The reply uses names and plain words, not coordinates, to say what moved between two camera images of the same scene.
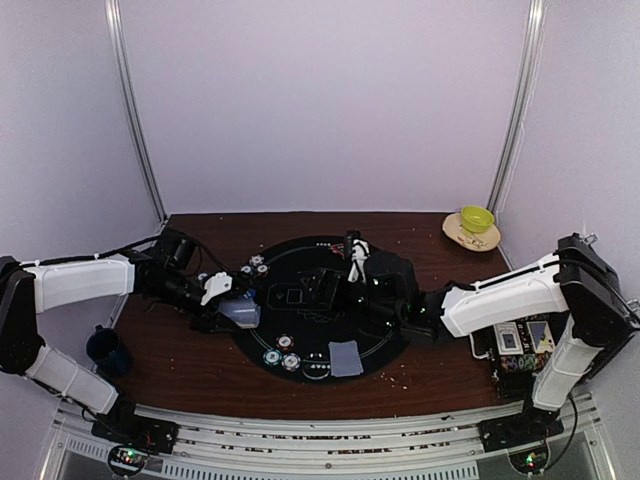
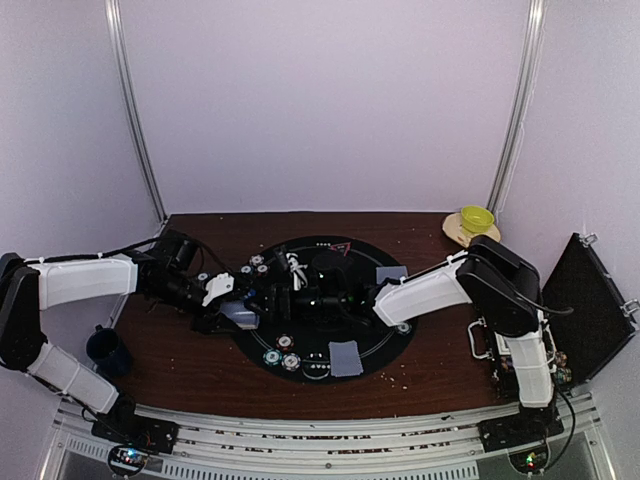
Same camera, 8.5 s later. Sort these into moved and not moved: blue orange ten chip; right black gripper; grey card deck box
Moved: right black gripper
Not moved: blue orange ten chip; grey card deck box
